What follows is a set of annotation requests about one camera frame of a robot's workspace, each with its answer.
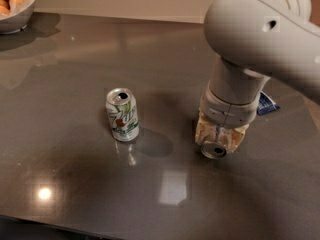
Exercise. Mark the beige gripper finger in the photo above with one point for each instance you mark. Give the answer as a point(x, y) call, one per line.
point(232, 138)
point(205, 129)

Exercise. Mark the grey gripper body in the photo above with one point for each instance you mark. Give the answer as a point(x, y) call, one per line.
point(227, 111)

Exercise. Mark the silver blue redbull can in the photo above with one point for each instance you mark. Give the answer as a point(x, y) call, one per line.
point(214, 150)

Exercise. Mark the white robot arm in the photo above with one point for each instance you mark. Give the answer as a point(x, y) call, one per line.
point(254, 40)

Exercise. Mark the white green 7up can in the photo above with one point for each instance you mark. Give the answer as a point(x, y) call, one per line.
point(122, 114)

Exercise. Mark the blue snack wrapper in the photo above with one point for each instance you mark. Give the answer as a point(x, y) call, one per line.
point(266, 105)

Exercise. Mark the silver metal bowl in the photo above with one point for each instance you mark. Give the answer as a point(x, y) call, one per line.
point(17, 19)

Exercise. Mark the orange fruit middle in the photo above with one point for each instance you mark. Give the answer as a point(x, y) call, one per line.
point(16, 4)

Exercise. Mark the orange fruit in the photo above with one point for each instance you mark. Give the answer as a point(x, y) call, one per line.
point(4, 7)
point(16, 4)

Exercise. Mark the orange fruit lower left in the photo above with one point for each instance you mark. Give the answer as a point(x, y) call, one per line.
point(4, 7)

